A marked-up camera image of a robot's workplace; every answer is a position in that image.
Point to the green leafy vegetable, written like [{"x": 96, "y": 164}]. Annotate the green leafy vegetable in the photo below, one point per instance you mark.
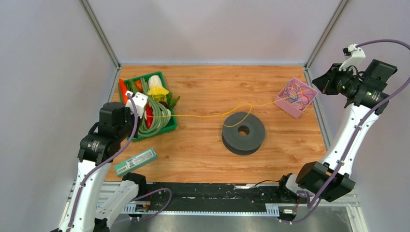
[{"x": 171, "y": 101}]

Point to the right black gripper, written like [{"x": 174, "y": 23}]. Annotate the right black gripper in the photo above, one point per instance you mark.
[{"x": 325, "y": 83}]

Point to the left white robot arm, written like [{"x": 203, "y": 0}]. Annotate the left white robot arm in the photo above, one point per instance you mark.
[{"x": 97, "y": 151}]

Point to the dark grey cable spool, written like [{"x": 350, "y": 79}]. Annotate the dark grey cable spool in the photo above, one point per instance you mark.
[{"x": 242, "y": 133}]

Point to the orange carrot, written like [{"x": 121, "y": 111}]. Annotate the orange carrot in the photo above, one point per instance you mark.
[{"x": 123, "y": 90}]

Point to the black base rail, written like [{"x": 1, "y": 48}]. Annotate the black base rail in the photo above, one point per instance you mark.
[{"x": 262, "y": 197}]

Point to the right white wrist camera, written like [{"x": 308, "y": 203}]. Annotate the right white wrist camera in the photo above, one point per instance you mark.
[{"x": 354, "y": 55}]

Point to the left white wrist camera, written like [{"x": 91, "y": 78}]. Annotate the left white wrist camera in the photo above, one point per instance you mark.
[{"x": 140, "y": 100}]

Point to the small orange tomato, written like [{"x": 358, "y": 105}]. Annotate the small orange tomato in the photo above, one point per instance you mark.
[{"x": 139, "y": 86}]

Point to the green plastic tray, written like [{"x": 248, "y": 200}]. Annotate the green plastic tray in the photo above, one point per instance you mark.
[{"x": 130, "y": 83}]

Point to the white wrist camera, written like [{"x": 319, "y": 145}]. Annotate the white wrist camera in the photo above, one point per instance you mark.
[
  {"x": 140, "y": 100},
  {"x": 354, "y": 55}
]

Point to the teal rectangular box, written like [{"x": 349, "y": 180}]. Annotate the teal rectangular box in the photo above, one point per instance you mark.
[{"x": 135, "y": 162}]

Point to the green long beans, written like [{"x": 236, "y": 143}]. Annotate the green long beans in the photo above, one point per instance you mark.
[{"x": 161, "y": 116}]

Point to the red chili pepper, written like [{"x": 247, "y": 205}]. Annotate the red chili pepper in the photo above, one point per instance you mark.
[{"x": 149, "y": 116}]

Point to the purple onion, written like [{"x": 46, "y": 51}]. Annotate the purple onion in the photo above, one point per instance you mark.
[{"x": 164, "y": 104}]

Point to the yellow white cabbage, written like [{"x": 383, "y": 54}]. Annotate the yellow white cabbage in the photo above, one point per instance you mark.
[{"x": 156, "y": 89}]

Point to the pink plastic box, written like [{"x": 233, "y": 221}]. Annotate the pink plastic box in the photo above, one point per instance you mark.
[{"x": 295, "y": 97}]

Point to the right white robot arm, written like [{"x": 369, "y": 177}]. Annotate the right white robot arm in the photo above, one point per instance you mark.
[{"x": 329, "y": 178}]

